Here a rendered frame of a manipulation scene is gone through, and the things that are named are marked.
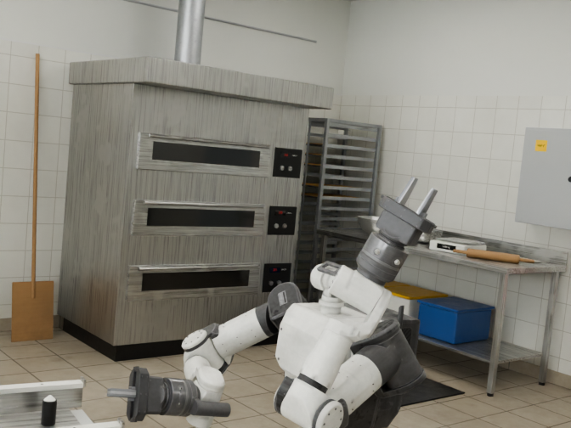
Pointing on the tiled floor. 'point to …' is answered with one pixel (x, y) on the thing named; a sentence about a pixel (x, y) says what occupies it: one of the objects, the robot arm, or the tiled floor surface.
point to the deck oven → (178, 199)
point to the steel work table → (488, 351)
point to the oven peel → (42, 317)
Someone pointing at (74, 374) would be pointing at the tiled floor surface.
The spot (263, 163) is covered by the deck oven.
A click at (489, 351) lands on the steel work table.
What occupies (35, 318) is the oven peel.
